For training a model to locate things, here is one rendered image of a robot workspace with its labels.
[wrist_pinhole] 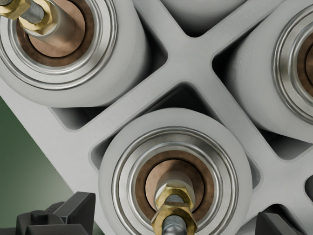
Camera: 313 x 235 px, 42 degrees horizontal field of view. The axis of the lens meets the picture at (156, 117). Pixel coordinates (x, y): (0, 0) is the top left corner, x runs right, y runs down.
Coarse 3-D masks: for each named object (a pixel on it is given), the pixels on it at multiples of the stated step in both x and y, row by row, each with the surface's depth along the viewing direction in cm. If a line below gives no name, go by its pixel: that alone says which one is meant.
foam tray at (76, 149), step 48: (144, 0) 31; (192, 48) 31; (144, 96) 32; (192, 96) 42; (48, 144) 32; (96, 144) 32; (240, 144) 31; (288, 144) 36; (96, 192) 32; (288, 192) 31
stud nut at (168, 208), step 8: (160, 208) 17; (168, 208) 17; (176, 208) 17; (184, 208) 17; (160, 216) 17; (168, 216) 17; (184, 216) 17; (192, 216) 17; (152, 224) 17; (160, 224) 17; (192, 224) 17; (160, 232) 17; (192, 232) 17
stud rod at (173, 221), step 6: (168, 198) 20; (174, 198) 20; (180, 198) 20; (174, 216) 17; (168, 222) 16; (174, 222) 16; (180, 222) 16; (162, 228) 16; (168, 228) 16; (174, 228) 16; (180, 228) 16; (162, 234) 16; (168, 234) 16; (174, 234) 16; (180, 234) 16; (186, 234) 16
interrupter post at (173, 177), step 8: (168, 176) 23; (176, 176) 23; (184, 176) 23; (160, 184) 22; (176, 184) 22; (184, 184) 22; (160, 192) 22; (192, 192) 22; (192, 200) 22; (192, 208) 22
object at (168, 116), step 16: (160, 112) 25; (176, 112) 25; (192, 112) 25; (128, 128) 25; (144, 128) 25; (208, 128) 24; (224, 128) 25; (112, 144) 25; (128, 144) 25; (224, 144) 24; (112, 160) 25; (240, 160) 25; (112, 176) 25; (240, 176) 24; (240, 192) 24; (112, 208) 25; (240, 208) 25; (112, 224) 25; (240, 224) 25
